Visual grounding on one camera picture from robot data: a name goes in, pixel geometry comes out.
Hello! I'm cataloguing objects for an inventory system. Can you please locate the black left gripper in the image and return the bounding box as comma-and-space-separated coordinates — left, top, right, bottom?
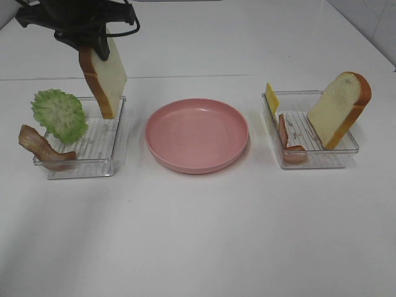
15, 0, 133, 61

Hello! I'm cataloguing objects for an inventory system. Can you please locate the bread slice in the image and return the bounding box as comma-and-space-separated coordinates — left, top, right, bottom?
307, 72, 372, 150
79, 37, 127, 119

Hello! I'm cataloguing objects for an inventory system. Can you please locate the green lettuce leaf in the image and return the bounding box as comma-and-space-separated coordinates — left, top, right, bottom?
31, 89, 88, 144

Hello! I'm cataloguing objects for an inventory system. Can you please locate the bacon strip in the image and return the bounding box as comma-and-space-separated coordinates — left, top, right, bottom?
18, 124, 77, 171
278, 114, 308, 164

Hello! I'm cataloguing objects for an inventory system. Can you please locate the yellow cheese slice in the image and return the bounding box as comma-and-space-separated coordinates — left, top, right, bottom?
265, 82, 280, 119

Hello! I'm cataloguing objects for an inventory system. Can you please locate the left clear plastic tray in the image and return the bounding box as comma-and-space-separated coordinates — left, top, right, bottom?
33, 96, 130, 179

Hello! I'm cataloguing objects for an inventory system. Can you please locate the clear plastic tray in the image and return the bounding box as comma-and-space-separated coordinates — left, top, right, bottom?
33, 96, 130, 179
262, 90, 359, 169

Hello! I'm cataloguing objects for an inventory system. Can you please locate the pink round plate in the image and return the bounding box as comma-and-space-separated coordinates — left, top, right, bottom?
145, 98, 249, 174

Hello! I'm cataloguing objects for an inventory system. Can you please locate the right clear plastic tray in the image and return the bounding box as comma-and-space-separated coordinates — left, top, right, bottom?
262, 90, 359, 169

